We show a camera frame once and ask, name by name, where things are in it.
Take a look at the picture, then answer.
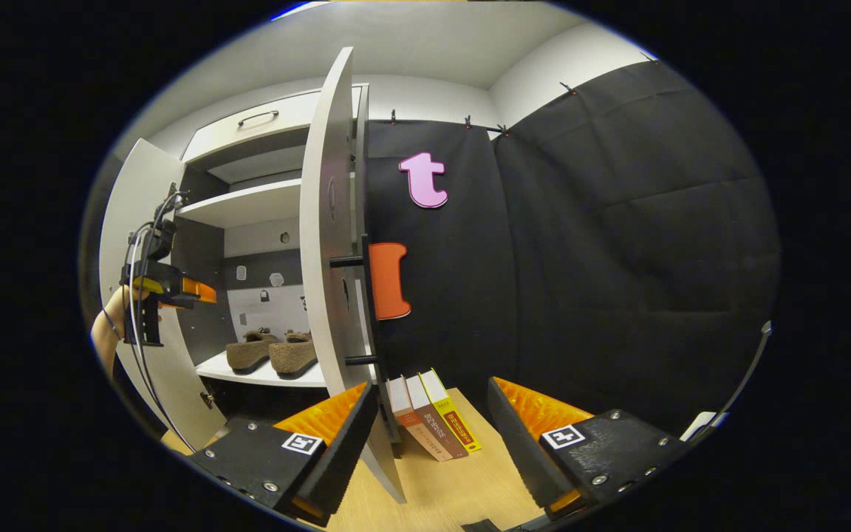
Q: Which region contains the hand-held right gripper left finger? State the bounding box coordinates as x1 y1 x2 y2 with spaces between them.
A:
188 382 380 527

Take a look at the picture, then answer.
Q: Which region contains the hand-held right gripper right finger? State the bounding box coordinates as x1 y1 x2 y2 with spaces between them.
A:
488 377 694 522

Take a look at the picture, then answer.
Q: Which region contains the brown fuzzy shoe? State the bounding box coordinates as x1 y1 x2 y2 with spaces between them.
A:
269 330 319 378
226 328 280 372

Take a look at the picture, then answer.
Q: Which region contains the white shoe cabinet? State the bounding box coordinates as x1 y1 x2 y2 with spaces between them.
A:
174 83 369 415

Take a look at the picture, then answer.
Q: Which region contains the white cabinet door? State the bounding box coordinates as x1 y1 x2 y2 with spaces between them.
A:
98 138 228 453
298 46 409 505

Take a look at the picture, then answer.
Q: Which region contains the white cabinet drawer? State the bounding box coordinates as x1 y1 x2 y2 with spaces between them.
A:
182 85 363 165

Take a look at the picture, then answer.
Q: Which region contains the yellow book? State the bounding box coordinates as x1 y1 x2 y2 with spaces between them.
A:
420 368 482 453

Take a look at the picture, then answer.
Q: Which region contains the orange white book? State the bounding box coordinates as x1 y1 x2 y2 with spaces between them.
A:
387 375 445 463

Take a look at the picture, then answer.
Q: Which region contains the brown book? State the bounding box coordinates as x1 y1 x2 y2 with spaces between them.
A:
405 373 469 460

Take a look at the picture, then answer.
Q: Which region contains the black backdrop cloth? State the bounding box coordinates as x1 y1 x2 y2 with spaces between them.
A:
363 59 781 438

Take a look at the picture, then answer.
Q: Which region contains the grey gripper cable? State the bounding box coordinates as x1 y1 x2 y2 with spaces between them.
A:
714 321 772 437
125 188 197 453

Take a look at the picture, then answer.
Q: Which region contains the black door handle bar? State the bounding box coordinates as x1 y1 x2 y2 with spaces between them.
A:
329 235 402 444

